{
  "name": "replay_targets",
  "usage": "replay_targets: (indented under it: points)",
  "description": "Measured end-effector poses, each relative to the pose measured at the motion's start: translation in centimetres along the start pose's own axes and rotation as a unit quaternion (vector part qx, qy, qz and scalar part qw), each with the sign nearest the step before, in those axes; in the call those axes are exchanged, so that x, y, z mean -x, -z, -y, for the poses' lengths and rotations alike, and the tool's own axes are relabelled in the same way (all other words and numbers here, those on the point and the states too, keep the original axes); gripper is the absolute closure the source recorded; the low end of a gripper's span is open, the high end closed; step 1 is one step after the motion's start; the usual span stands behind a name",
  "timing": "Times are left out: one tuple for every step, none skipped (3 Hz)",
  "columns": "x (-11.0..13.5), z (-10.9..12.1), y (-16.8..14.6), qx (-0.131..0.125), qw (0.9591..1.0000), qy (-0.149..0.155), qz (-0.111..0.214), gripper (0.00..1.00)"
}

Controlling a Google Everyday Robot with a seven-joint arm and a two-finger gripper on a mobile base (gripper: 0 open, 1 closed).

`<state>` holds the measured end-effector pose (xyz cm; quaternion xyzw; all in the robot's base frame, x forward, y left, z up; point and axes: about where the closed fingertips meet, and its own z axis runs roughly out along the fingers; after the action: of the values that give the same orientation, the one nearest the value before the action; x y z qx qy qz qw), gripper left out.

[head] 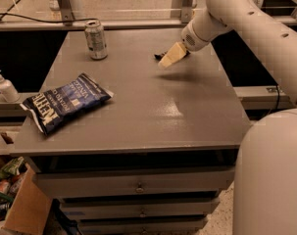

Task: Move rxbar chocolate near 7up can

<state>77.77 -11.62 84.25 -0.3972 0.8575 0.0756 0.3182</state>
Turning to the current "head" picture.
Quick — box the grey drawer cabinet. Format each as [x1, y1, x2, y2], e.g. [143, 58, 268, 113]
[15, 29, 250, 235]

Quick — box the cardboard box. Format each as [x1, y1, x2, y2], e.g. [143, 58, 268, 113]
[0, 164, 52, 235]

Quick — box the red snack packet in box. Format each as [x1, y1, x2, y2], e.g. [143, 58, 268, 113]
[0, 179, 11, 195]

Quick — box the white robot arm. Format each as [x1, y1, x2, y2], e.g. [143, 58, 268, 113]
[159, 0, 297, 235]

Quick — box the silver 7up soda can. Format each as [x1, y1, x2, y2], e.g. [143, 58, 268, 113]
[84, 20, 108, 60]

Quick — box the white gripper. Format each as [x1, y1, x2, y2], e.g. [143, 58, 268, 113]
[158, 22, 209, 69]

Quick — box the black cable on rail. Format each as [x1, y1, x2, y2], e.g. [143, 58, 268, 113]
[0, 0, 100, 24]

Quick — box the black rxbar chocolate bar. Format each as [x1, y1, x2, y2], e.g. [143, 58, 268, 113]
[154, 51, 190, 61]

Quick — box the green snack bag in box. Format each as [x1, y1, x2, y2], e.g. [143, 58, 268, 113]
[0, 157, 25, 180]

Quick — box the blue kettle chips bag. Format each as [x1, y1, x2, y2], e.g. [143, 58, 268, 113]
[20, 72, 113, 135]

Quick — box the white pump sanitizer bottle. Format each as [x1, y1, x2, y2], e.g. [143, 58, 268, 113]
[0, 71, 20, 103]

